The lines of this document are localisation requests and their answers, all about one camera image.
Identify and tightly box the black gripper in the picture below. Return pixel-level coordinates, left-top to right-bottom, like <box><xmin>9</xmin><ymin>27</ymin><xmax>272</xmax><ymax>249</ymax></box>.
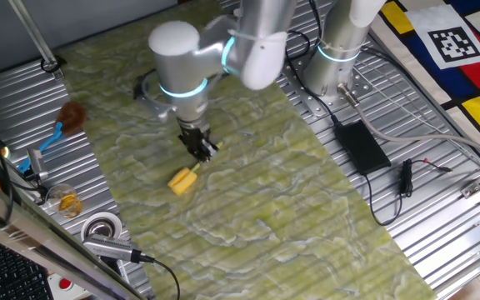
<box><xmin>177</xmin><ymin>127</ymin><xmax>220</xmax><ymax>163</ymax></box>

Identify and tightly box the yellow sponge brush green handle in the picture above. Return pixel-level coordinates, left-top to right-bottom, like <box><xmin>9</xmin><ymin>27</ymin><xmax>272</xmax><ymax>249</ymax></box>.
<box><xmin>167</xmin><ymin>140</ymin><xmax>224</xmax><ymax>198</ymax></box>

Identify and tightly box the green marble pattern mat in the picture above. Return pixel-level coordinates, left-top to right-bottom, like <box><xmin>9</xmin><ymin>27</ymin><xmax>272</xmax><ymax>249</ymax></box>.
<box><xmin>56</xmin><ymin>0</ymin><xmax>439</xmax><ymax>300</ymax></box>

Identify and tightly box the glass cup with yellow liquid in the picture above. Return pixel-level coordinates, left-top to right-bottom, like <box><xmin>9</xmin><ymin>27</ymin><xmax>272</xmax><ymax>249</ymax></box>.
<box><xmin>47</xmin><ymin>182</ymin><xmax>83</xmax><ymax>219</ymax></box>

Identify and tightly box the black power adapter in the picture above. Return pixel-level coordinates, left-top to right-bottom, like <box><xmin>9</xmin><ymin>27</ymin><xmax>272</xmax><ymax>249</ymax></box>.
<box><xmin>332</xmin><ymin>119</ymin><xmax>393</xmax><ymax>176</ymax></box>

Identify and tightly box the grey emergency stop box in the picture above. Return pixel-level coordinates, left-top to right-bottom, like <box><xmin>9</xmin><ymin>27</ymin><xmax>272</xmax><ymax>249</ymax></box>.
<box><xmin>47</xmin><ymin>272</ymin><xmax>93</xmax><ymax>300</ymax></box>

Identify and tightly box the aluminium pole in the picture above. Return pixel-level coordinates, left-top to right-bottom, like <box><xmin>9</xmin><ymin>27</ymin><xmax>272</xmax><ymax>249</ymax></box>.
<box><xmin>7</xmin><ymin>0</ymin><xmax>64</xmax><ymax>80</ymax></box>

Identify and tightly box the black keyboard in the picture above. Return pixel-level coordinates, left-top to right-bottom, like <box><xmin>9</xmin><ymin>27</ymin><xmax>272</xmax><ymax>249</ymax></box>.
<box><xmin>0</xmin><ymin>239</ymin><xmax>56</xmax><ymax>300</ymax></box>

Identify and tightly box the white marker tag sheet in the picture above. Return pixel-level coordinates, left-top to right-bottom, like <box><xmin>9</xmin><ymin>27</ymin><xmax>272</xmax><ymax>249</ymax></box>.
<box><xmin>404</xmin><ymin>3</ymin><xmax>480</xmax><ymax>71</ymax></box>

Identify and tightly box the colourful block pattern cloth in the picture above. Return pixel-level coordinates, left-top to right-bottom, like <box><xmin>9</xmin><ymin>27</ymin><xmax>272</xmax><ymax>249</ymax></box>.
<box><xmin>368</xmin><ymin>0</ymin><xmax>480</xmax><ymax>155</ymax></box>

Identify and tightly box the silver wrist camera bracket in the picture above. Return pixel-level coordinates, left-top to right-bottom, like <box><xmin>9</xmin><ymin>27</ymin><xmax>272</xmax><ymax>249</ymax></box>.
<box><xmin>133</xmin><ymin>68</ymin><xmax>175</xmax><ymax>123</ymax></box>

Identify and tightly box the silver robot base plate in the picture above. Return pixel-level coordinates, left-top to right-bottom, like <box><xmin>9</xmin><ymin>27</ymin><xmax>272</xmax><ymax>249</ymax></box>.
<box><xmin>279</xmin><ymin>49</ymin><xmax>374</xmax><ymax>120</ymax></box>

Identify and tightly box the black power cable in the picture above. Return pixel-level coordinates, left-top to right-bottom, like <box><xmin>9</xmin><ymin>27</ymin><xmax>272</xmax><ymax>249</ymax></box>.
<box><xmin>285</xmin><ymin>27</ymin><xmax>341</xmax><ymax>126</ymax></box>

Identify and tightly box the black depth camera cable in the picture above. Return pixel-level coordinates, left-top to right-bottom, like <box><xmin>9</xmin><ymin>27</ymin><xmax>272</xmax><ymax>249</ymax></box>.
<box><xmin>137</xmin><ymin>253</ymin><xmax>182</xmax><ymax>300</ymax></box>

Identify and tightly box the brown brush blue handle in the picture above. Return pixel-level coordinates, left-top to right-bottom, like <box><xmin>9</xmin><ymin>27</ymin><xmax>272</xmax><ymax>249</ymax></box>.
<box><xmin>17</xmin><ymin>101</ymin><xmax>88</xmax><ymax>174</ymax></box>

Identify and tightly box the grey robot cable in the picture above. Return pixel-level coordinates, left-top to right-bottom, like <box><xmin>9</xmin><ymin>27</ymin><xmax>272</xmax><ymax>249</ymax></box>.
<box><xmin>336</xmin><ymin>82</ymin><xmax>480</xmax><ymax>163</ymax></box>

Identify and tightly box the aluminium frame bar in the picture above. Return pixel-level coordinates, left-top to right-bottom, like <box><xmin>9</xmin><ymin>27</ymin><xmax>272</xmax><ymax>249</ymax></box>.
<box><xmin>0</xmin><ymin>168</ymin><xmax>148</xmax><ymax>300</ymax></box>

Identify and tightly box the black bundled adapter cable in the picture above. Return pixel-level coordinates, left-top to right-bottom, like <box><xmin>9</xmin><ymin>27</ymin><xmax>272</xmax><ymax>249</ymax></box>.
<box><xmin>362</xmin><ymin>157</ymin><xmax>453</xmax><ymax>228</ymax></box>

